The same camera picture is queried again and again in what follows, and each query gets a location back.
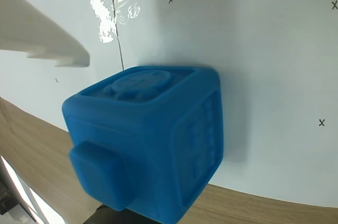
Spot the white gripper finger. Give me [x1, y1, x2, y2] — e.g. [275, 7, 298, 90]
[0, 0, 91, 68]

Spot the blue rubber cube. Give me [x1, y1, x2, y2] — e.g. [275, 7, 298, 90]
[61, 63, 226, 224]

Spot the white paper sheet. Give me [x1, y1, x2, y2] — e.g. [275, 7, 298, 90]
[109, 0, 338, 208]
[0, 0, 125, 133]

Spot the black round stand base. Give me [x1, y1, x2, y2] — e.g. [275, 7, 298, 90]
[83, 204, 183, 224]

